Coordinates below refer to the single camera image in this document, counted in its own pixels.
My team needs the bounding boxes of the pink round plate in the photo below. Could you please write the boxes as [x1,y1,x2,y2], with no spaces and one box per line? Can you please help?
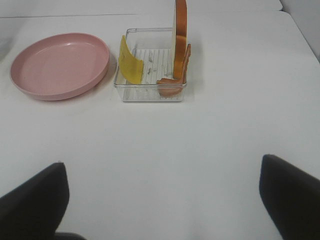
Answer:
[10,32,110,101]

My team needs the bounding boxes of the bacon strip from tray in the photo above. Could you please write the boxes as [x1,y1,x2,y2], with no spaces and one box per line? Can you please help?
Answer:
[156,44,191,97]

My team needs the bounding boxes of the yellow cheese slice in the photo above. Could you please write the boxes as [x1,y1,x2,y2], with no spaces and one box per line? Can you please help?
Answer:
[118,35,144,85]

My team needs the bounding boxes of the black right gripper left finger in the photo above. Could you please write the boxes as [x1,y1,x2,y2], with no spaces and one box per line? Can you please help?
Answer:
[0,162,70,240]

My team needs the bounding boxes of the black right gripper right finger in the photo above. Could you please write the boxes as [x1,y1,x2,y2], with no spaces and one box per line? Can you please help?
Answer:
[259,154,320,240]

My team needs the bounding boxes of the upright toast bread slice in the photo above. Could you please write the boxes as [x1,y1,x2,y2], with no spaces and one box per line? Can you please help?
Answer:
[171,0,188,79]

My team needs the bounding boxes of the clear plastic right tray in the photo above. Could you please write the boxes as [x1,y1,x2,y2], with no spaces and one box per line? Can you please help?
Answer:
[113,28,187,102]

